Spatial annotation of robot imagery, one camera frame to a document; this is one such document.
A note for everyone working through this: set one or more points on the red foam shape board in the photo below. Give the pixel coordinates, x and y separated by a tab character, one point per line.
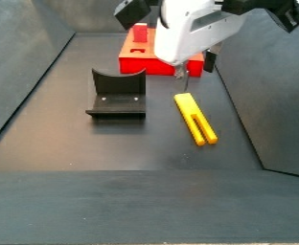
137	57

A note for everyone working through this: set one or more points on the yellow two-prong object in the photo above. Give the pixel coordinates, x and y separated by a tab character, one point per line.
195	120

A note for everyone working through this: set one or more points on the red square peg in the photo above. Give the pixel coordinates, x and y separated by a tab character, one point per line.
140	32

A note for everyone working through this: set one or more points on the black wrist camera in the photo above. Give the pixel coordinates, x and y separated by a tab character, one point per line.
282	10

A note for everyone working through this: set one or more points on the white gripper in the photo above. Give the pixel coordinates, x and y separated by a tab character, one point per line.
192	26

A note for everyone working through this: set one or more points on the black curved fixture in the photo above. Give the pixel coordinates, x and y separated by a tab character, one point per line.
120	94

